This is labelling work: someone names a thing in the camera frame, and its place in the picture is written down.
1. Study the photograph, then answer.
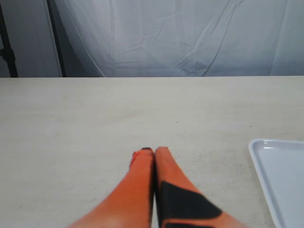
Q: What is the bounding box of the left gripper orange right finger view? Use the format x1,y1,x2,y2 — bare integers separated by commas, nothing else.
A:
155,147,245,228

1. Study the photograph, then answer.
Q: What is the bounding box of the black stand pole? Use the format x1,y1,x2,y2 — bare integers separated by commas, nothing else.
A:
0,8,19,78

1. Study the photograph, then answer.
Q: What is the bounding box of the white plastic tray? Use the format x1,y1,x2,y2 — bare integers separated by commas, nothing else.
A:
248,139,304,228

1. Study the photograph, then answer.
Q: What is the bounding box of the white backdrop cloth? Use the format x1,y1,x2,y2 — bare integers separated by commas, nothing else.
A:
0,0,304,78

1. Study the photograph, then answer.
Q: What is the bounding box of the left gripper orange left finger view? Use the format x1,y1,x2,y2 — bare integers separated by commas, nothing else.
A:
69,148,153,228

